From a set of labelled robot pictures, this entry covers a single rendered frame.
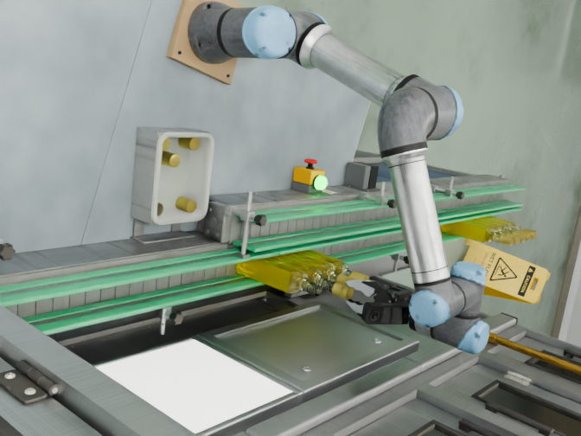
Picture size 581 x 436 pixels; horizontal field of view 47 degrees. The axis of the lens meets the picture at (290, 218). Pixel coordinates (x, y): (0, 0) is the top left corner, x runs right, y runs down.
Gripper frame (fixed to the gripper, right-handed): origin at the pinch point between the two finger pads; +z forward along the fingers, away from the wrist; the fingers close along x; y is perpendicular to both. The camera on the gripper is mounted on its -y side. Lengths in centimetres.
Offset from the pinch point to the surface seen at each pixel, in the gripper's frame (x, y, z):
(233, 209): 16.0, -14.7, 27.5
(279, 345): -12.1, -16.6, 5.9
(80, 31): 55, -50, 44
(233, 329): -11.4, -20.3, 17.9
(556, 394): -17, 28, -46
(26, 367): 24, -103, -34
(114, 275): 5, -50, 26
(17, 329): 24, -100, -28
